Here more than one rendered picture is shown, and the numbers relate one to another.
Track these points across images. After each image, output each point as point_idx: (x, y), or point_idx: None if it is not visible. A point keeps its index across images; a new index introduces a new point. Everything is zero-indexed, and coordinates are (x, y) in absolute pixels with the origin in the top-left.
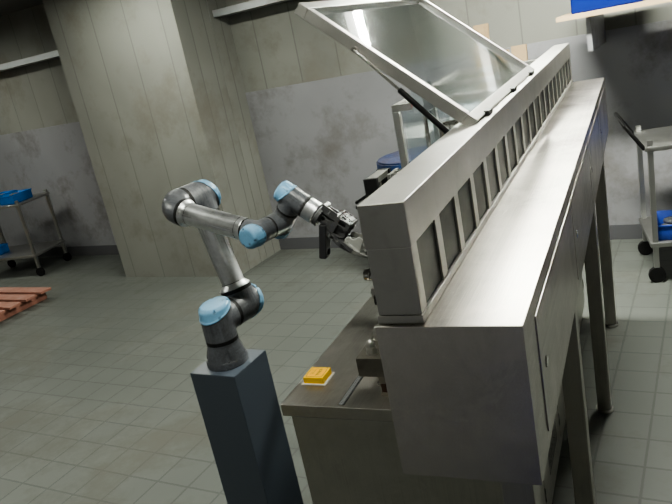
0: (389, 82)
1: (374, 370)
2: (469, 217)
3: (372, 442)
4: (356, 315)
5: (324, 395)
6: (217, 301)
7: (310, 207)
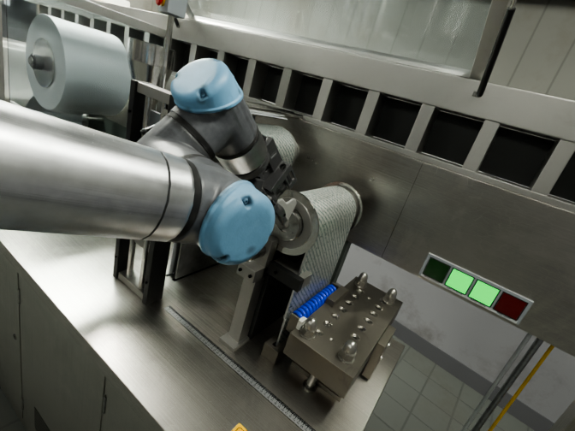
0: None
1: (356, 377)
2: (571, 183)
3: None
4: (72, 319)
5: None
6: None
7: (263, 141)
